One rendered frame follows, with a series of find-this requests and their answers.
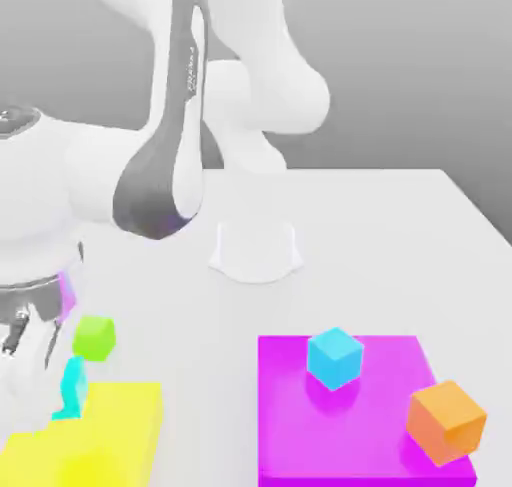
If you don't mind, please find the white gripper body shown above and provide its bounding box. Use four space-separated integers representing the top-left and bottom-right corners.
0 312 68 446

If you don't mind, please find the small turquoise cube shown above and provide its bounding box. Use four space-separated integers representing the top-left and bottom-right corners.
51 355 89 422

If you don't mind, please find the small green cube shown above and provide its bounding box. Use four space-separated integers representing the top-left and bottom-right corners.
71 315 118 363

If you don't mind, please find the small light blue cube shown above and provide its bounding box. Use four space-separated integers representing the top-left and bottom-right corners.
306 326 366 393

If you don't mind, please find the small orange cube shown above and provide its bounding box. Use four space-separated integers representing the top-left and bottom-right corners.
405 379 489 469

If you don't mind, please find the large yellow box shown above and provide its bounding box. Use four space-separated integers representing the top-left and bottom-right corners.
0 381 164 487

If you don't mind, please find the large magenta box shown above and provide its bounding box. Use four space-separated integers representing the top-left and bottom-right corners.
257 334 479 487

